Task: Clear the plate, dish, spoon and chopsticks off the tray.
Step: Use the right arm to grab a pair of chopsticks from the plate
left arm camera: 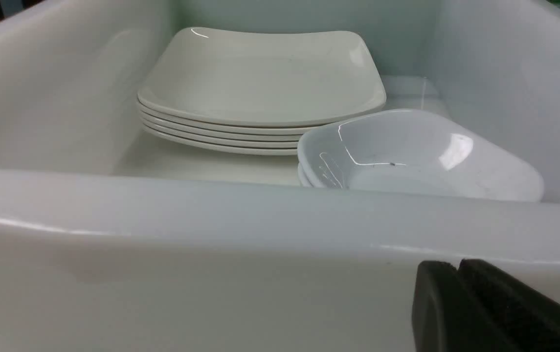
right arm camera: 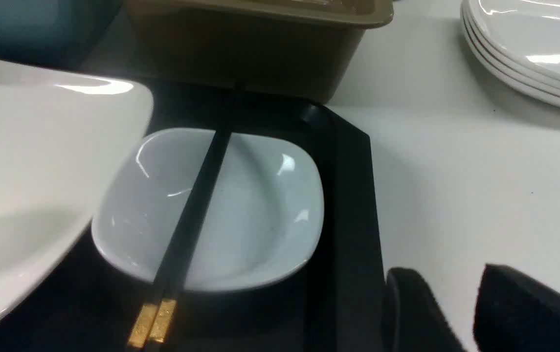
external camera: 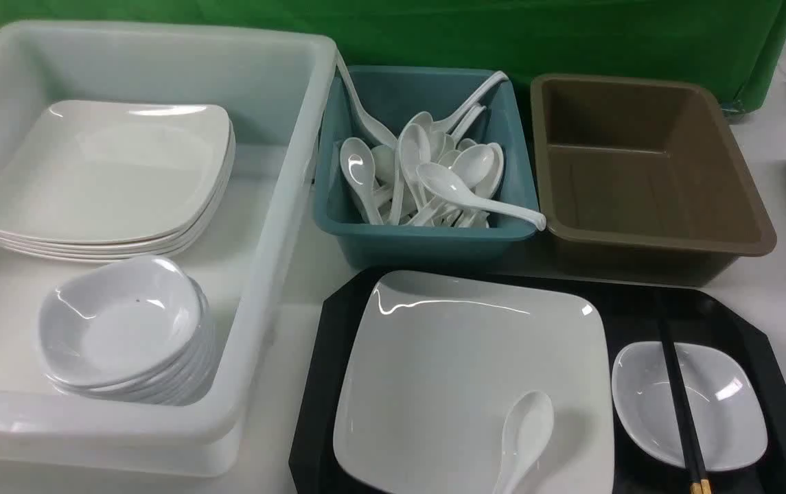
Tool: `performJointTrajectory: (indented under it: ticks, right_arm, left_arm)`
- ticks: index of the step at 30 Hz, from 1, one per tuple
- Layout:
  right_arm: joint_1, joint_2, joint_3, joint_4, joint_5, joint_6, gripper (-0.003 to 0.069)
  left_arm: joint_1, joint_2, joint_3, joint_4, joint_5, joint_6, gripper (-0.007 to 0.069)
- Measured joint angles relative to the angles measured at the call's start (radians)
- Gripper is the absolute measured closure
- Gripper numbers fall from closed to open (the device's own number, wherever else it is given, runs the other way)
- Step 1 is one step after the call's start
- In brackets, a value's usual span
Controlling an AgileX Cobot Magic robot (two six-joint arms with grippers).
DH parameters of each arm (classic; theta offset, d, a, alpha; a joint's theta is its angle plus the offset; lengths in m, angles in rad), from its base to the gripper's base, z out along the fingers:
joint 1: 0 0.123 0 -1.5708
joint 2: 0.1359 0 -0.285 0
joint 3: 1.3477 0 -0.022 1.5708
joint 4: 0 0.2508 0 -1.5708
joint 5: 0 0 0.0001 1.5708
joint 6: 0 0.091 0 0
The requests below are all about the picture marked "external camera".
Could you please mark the black serving tray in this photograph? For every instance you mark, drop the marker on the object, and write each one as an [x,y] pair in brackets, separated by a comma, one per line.
[629,313]

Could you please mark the top white plate in tub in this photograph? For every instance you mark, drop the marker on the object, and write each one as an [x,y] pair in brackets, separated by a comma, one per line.
[92,172]

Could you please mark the white spoon long handle back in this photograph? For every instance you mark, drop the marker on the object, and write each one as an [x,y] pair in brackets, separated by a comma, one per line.
[447,124]

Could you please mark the top white bowl in tub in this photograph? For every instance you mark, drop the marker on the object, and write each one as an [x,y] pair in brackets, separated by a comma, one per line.
[118,322]

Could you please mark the small white bowl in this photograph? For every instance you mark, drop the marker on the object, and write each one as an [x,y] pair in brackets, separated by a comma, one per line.
[728,418]

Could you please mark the white spoon front in bin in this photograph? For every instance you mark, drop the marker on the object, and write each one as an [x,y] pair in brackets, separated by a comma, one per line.
[447,185]

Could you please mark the stack of white bowls in tub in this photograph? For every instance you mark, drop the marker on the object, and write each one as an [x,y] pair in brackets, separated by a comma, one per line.
[172,386]

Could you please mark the stack of white plates in tub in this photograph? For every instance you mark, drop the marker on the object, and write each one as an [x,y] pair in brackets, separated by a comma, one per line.
[166,245]

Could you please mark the green cloth backdrop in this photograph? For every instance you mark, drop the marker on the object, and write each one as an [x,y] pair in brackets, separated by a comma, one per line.
[731,48]

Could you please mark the large white plastic tub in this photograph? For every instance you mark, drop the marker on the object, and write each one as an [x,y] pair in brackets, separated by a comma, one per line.
[274,85]

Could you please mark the teal plastic bin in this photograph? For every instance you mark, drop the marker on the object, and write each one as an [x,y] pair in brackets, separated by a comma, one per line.
[393,95]

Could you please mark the white spoon leaning on rim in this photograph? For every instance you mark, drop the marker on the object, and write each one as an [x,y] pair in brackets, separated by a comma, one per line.
[373,129]

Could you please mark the large white square plate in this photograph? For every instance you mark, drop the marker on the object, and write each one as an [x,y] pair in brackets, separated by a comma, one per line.
[438,362]

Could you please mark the brown plastic bin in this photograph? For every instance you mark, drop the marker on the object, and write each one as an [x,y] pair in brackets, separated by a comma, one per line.
[642,180]

